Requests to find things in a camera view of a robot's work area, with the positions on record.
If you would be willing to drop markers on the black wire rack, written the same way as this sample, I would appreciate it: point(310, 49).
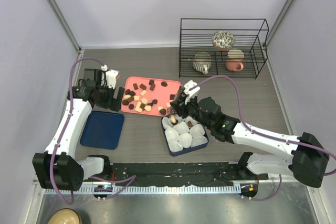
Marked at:
point(235, 47)

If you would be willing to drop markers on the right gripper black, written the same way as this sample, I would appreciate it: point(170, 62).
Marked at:
point(180, 107)

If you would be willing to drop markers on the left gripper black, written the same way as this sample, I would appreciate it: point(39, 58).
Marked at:
point(116, 103)

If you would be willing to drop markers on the white paper cupcake liner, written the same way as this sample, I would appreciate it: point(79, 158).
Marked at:
point(175, 147)
point(198, 141)
point(185, 140)
point(171, 135)
point(165, 123)
point(181, 128)
point(197, 131)
point(177, 118)
point(194, 122)

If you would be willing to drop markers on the dark blue box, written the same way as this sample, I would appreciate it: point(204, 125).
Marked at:
point(185, 150)

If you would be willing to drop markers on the striped grey mug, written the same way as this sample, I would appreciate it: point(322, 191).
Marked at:
point(202, 62)

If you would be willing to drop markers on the pink mug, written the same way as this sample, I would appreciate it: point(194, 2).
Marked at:
point(234, 61)

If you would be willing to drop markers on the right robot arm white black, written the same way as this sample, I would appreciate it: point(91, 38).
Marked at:
point(301, 157)

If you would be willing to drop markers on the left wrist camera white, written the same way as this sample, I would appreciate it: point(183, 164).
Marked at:
point(109, 77)

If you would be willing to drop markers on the beige bowl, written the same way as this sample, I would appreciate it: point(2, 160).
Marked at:
point(65, 216)

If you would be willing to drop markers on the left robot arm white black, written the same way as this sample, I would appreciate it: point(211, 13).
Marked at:
point(56, 167)

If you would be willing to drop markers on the patterned ceramic bowl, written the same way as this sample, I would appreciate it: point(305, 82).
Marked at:
point(223, 40)

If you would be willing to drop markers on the white cable chain strip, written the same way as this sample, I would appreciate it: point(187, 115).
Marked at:
point(102, 189)

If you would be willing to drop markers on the pink plastic tray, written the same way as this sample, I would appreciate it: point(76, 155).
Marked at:
point(156, 95)

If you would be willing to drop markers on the dark blue box lid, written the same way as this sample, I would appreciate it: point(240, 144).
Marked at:
point(102, 130)

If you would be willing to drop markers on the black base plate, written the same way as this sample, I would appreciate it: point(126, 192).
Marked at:
point(208, 174)

